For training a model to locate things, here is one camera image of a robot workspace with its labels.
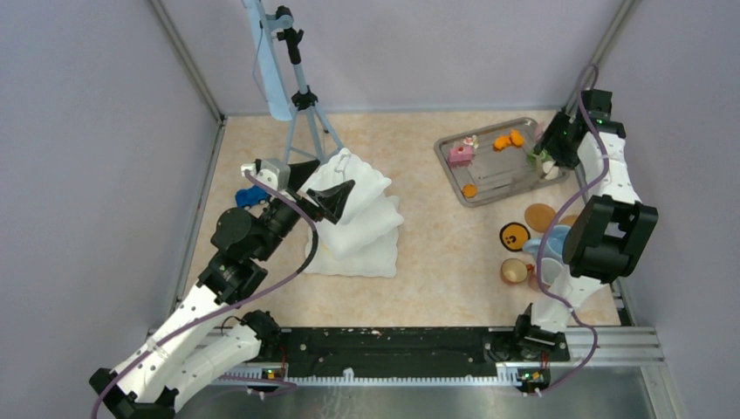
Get light blue tripod stand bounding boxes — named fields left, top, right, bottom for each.
left=241, top=0, right=346, bottom=163

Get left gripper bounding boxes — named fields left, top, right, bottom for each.
left=253, top=159, right=355, bottom=261

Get pink handled tongs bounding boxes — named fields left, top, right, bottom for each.
left=532, top=123, right=548, bottom=155

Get woven rattan coaster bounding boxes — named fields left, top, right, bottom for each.
left=558, top=214, right=578, bottom=226

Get white round bun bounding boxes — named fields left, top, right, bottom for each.
left=540, top=161, right=559, bottom=181

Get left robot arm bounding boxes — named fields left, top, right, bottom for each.
left=89, top=159, right=356, bottom=418

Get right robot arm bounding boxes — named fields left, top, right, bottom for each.
left=511, top=89, right=659, bottom=360

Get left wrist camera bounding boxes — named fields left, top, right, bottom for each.
left=240, top=158, right=291, bottom=191

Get green swirl roll cake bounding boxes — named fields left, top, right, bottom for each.
left=526, top=151, right=541, bottom=166

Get blue toy car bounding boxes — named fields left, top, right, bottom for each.
left=235, top=185, right=270, bottom=209

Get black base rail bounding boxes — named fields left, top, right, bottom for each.
left=256, top=326, right=571, bottom=379

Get pink square cake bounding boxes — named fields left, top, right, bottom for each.
left=447, top=145, right=475, bottom=168

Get orange brown cup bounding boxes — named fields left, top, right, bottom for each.
left=499, top=258, right=533, bottom=285

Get black orange face coaster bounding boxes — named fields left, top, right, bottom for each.
left=499, top=222, right=531, bottom=252

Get steel serving tray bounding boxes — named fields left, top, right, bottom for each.
left=433, top=117, right=570, bottom=208

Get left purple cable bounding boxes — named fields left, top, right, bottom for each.
left=91, top=168, right=320, bottom=419

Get light blue mug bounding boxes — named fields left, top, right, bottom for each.
left=523, top=225, right=571, bottom=264

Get white tiered pillow stand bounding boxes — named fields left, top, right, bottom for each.
left=301, top=148, right=404, bottom=278

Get round wooden coaster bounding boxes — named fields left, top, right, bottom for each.
left=524, top=203, right=557, bottom=233

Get round orange cookie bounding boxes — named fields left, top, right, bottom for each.
left=461, top=183, right=478, bottom=199

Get orange cookie pieces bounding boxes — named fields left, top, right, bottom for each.
left=492, top=129, right=525, bottom=152

